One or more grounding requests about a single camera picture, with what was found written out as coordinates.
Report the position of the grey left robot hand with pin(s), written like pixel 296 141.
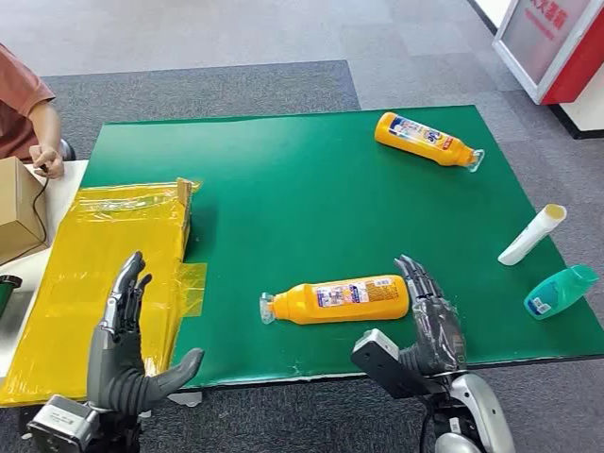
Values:
pixel 115 369

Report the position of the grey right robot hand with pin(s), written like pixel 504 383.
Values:
pixel 436 331

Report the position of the orange bottle with clear cap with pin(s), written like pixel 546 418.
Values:
pixel 340 300
pixel 420 139

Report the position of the teal plastic bottle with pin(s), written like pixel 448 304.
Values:
pixel 559 291

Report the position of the yellow wrapped cardboard tray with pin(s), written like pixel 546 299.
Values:
pixel 80 262

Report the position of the white tube with yellow cap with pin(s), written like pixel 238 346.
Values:
pixel 531 236

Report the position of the dark green round object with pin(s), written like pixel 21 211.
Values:
pixel 7 291

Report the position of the brown cardboard box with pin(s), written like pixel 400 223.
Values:
pixel 16 212

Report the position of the green table mat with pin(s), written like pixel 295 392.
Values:
pixel 306 206

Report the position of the person's hand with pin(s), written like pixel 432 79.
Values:
pixel 47 159

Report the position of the red and white sign stand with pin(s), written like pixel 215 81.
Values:
pixel 552 44

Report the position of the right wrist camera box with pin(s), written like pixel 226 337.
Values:
pixel 392 366

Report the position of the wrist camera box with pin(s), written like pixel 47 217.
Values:
pixel 63 425
pixel 392 366

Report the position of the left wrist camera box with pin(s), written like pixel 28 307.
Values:
pixel 63 425

